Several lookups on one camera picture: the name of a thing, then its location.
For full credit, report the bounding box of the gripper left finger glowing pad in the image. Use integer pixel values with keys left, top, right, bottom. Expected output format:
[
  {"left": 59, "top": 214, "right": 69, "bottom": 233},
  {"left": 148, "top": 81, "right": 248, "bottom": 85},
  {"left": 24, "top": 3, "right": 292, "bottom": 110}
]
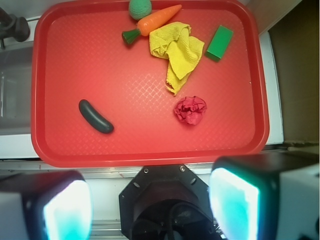
[{"left": 0, "top": 170, "right": 93, "bottom": 240}]

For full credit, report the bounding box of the green textured ball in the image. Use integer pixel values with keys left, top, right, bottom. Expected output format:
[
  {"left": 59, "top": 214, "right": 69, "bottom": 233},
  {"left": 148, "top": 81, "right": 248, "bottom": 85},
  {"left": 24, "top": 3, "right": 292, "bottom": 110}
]
[{"left": 128, "top": 0, "right": 152, "bottom": 20}]

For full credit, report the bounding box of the crumpled red paper ball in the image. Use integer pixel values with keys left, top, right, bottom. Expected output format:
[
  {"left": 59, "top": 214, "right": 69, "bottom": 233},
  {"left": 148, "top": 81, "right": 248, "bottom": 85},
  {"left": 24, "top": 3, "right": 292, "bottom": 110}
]
[{"left": 173, "top": 96, "right": 207, "bottom": 126}]

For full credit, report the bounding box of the orange plastic carrot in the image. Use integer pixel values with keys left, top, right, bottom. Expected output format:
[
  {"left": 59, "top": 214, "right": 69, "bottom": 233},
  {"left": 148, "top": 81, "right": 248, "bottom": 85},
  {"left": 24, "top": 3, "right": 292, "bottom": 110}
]
[{"left": 121, "top": 4, "right": 182, "bottom": 45}]

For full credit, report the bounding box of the red plastic tray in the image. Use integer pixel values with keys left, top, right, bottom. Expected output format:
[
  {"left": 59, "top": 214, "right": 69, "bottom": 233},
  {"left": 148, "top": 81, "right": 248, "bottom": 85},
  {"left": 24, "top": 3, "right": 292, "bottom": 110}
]
[{"left": 31, "top": 0, "right": 269, "bottom": 168}]

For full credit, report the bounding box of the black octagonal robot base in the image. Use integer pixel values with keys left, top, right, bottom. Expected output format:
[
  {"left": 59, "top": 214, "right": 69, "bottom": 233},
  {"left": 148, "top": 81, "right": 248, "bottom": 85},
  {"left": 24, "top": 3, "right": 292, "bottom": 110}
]
[{"left": 118, "top": 164, "right": 225, "bottom": 240}]

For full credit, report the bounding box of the green rectangular block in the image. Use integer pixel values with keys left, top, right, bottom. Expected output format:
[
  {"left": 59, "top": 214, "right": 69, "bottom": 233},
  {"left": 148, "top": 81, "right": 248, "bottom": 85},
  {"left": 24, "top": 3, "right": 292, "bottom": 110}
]
[{"left": 205, "top": 25, "right": 234, "bottom": 62}]

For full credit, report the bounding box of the dark green plastic pickle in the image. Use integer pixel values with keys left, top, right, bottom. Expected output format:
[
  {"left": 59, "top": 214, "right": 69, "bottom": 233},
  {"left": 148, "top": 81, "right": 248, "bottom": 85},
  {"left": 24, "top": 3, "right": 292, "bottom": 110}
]
[{"left": 78, "top": 99, "right": 114, "bottom": 134}]

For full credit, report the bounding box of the black clamp knob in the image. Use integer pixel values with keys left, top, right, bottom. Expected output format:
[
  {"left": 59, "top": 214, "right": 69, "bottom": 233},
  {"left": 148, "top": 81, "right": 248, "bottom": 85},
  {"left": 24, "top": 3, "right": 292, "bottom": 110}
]
[{"left": 0, "top": 8, "right": 31, "bottom": 50}]

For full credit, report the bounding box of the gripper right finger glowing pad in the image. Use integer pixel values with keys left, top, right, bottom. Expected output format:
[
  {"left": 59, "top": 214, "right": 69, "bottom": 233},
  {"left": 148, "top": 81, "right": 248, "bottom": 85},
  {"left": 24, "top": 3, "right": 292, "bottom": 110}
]
[{"left": 208, "top": 152, "right": 320, "bottom": 240}]

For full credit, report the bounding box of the yellow cloth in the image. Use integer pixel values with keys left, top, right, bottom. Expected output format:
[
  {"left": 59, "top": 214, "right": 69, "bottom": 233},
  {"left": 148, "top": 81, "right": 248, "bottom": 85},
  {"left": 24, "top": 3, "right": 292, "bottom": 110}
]
[{"left": 149, "top": 21, "right": 205, "bottom": 96}]

